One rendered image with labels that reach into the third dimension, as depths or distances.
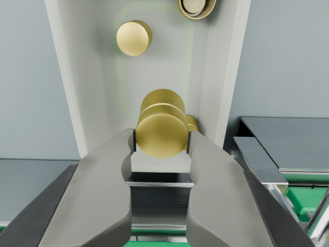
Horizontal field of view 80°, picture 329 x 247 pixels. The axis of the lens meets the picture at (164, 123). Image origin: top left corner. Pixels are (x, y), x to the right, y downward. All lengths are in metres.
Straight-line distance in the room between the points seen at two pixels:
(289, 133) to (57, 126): 0.35
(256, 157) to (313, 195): 0.06
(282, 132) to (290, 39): 0.12
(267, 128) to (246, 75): 0.08
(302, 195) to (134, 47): 0.23
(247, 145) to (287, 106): 0.13
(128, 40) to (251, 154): 0.18
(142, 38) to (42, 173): 0.27
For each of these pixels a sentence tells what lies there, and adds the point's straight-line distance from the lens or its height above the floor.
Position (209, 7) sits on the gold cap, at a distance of 0.23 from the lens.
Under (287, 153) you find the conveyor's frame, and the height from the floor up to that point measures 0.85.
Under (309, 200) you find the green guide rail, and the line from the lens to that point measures 0.25.
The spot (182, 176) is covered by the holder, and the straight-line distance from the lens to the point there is 0.33.
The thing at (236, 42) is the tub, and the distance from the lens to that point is 0.20.
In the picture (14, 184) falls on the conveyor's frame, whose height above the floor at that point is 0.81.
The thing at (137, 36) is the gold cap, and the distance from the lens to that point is 0.22.
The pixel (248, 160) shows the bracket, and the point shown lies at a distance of 0.23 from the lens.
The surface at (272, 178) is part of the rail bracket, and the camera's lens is 0.21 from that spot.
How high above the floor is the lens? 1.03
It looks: 62 degrees down
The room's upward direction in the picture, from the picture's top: 179 degrees counter-clockwise
